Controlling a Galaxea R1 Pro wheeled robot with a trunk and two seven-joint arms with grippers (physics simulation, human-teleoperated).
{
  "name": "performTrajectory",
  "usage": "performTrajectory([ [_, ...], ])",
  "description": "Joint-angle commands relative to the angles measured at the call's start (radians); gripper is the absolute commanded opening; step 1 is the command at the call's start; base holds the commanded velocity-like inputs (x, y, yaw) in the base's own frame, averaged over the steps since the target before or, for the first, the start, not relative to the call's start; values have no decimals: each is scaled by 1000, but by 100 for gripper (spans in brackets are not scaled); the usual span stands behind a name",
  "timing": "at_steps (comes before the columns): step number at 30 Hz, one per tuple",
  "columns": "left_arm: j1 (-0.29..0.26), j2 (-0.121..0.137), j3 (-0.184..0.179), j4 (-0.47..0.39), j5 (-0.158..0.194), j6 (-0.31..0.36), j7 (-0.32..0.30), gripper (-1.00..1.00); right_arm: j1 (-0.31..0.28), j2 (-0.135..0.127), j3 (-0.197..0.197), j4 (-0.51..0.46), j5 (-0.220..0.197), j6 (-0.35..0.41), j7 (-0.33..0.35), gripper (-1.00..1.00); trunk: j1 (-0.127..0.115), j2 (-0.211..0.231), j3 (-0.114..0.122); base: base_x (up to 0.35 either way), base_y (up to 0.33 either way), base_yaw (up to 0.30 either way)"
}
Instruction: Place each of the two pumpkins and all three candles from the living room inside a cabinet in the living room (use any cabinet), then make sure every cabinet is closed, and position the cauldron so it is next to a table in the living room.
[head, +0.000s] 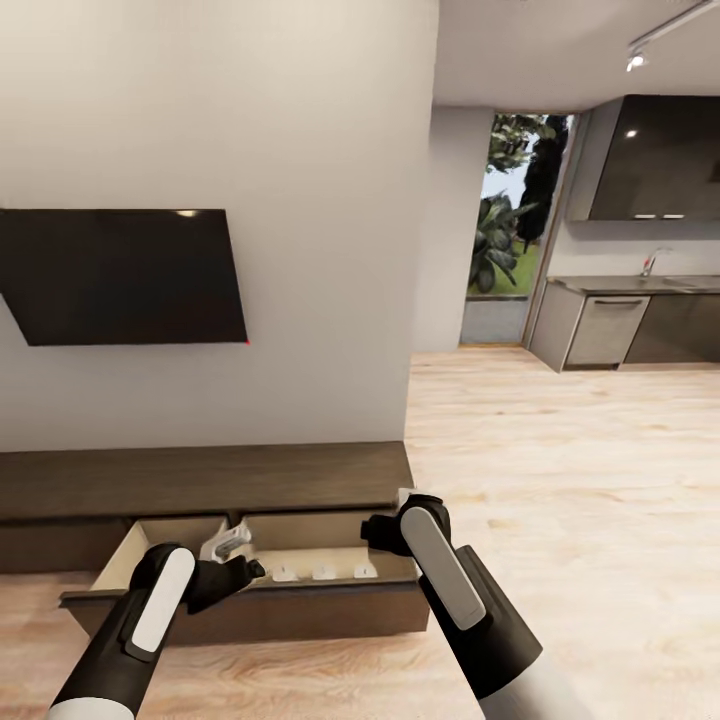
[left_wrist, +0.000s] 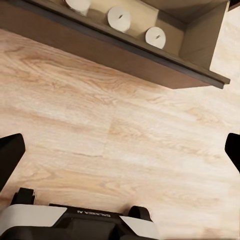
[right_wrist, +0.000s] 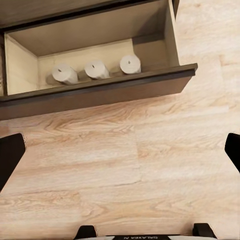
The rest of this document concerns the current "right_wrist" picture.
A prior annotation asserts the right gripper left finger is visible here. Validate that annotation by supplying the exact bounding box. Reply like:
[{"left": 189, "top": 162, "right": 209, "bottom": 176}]
[{"left": 0, "top": 133, "right": 26, "bottom": 192}]

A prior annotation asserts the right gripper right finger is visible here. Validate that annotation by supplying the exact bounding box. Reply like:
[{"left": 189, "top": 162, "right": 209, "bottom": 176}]
[{"left": 224, "top": 133, "right": 240, "bottom": 172}]

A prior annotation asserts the pillar candle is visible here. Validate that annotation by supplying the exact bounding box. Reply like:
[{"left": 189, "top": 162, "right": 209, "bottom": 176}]
[
  {"left": 52, "top": 62, "right": 80, "bottom": 86},
  {"left": 120, "top": 54, "right": 141, "bottom": 76},
  {"left": 85, "top": 59, "right": 109, "bottom": 81}
]

